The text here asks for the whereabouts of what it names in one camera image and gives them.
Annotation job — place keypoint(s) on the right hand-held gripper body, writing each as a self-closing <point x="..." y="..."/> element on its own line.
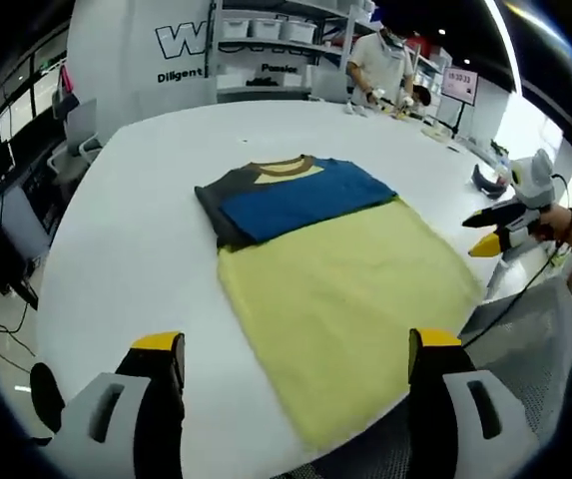
<point x="535" y="184"/>

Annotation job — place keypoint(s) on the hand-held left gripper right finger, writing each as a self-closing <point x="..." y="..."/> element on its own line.
<point x="465" y="434"/>

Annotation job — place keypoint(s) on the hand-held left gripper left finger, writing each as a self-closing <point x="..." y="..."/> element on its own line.
<point x="86" y="434"/>

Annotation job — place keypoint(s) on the colour-block t-shirt garment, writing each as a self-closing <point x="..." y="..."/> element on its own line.
<point x="340" y="279"/>

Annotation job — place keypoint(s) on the person's right hand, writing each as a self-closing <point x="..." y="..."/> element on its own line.
<point x="555" y="224"/>

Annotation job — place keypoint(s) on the grey curved object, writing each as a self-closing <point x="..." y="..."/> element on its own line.
<point x="487" y="187"/>

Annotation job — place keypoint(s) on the black oval pad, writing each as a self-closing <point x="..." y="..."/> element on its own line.
<point x="46" y="399"/>

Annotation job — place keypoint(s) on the cream cloth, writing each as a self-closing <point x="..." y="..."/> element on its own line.
<point x="436" y="132"/>

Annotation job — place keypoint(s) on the pink display screen on stand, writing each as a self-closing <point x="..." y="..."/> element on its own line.
<point x="459" y="86"/>

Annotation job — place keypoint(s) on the small white device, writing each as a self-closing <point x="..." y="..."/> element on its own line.
<point x="349" y="108"/>
<point x="364" y="112"/>

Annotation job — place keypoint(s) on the white shelf unit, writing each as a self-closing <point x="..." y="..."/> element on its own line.
<point x="275" y="65"/>

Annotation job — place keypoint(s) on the white storage box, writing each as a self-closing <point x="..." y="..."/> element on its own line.
<point x="264" y="28"/>
<point x="235" y="29"/>
<point x="298" y="31"/>

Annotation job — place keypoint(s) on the hanging grey and pink bag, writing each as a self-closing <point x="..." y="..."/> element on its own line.
<point x="65" y="95"/>

